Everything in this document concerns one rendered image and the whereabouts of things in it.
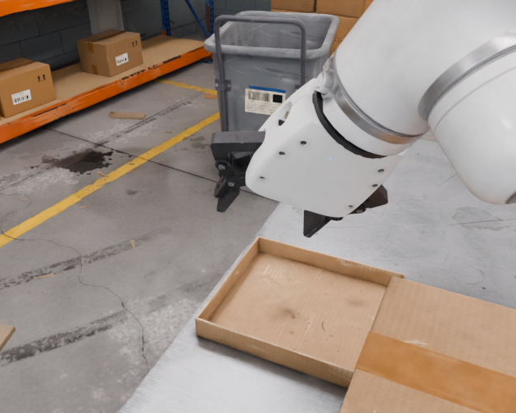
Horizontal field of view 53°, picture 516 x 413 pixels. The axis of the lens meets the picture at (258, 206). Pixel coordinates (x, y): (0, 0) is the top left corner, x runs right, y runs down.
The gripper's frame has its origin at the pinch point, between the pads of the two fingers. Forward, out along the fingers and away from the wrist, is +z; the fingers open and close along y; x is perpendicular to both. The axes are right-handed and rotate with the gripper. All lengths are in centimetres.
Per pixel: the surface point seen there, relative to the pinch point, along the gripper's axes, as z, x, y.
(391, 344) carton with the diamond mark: 0.5, -10.6, 13.8
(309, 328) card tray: 37.7, 3.8, 25.7
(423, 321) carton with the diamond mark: 0.1, -7.6, 17.7
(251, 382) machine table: 37.5, -7.0, 15.4
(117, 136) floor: 257, 194, -3
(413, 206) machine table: 43, 41, 56
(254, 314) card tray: 43.1, 6.2, 17.5
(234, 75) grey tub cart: 142, 168, 39
